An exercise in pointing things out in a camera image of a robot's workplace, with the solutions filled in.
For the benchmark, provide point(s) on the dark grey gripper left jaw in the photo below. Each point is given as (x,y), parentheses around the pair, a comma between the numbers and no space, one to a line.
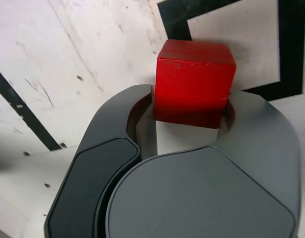
(92,173)

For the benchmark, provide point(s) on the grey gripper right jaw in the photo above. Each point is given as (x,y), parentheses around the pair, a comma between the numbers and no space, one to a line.
(204,193)

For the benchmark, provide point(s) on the red cube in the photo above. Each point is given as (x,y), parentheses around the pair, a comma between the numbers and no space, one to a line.
(192,81)

